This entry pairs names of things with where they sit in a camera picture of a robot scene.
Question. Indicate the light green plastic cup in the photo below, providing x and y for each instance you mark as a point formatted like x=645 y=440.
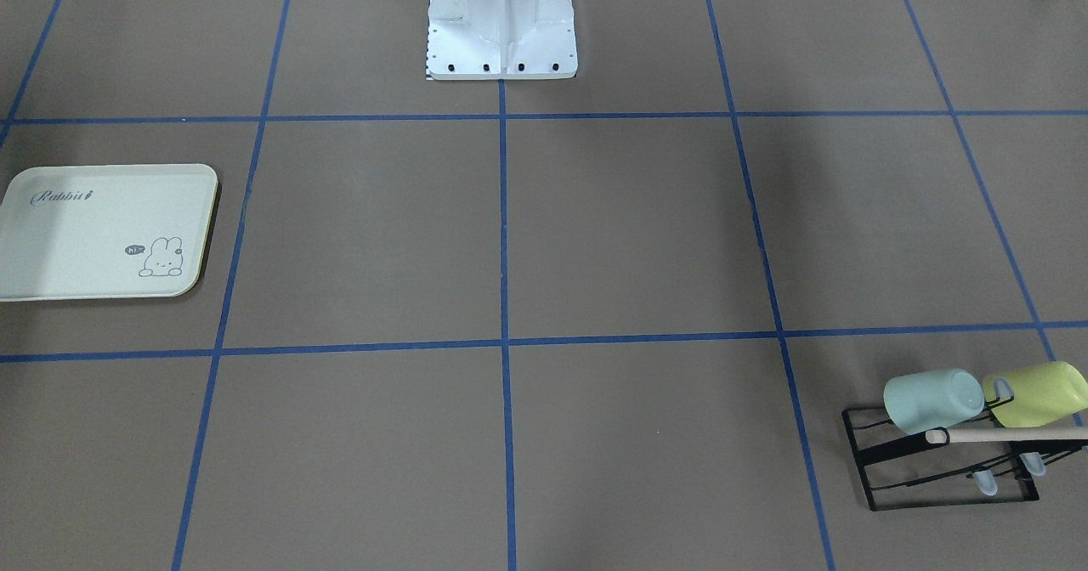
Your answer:
x=929 y=400

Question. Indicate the white rabbit print tray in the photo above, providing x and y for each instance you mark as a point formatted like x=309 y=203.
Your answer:
x=105 y=232

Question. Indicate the yellow plastic cup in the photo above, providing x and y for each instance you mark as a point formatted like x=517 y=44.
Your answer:
x=1040 y=394

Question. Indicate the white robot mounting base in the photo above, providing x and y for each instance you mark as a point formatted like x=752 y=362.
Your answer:
x=491 y=40

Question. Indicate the black wire cup rack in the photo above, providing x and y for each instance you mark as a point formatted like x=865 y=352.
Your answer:
x=978 y=462

